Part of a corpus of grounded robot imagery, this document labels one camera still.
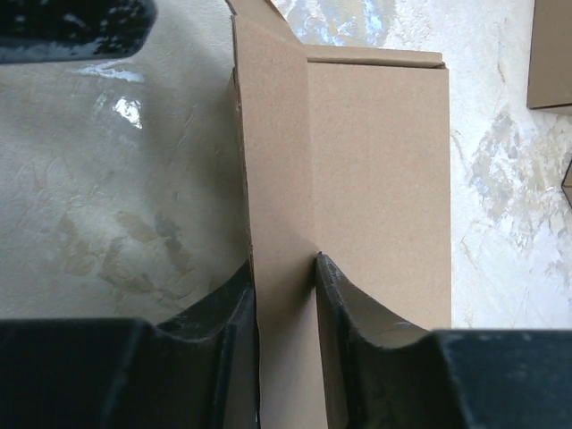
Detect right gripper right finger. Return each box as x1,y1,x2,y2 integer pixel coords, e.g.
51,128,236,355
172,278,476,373
315,254,571,428

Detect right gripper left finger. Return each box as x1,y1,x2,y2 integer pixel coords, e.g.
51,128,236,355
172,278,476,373
1,265,260,428

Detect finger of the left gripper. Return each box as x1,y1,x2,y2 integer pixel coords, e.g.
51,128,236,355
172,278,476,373
1,0,157,63

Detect closed brown box middle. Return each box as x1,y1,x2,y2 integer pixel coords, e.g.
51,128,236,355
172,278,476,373
526,0,571,115

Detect brown cardboard box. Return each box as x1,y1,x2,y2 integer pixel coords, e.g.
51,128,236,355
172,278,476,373
229,1,451,428

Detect closed brown box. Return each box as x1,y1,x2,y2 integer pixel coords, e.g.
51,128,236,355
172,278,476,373
526,0,571,115
561,163,572,194

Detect closed brown box right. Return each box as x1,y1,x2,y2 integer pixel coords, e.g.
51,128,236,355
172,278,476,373
561,163,572,194

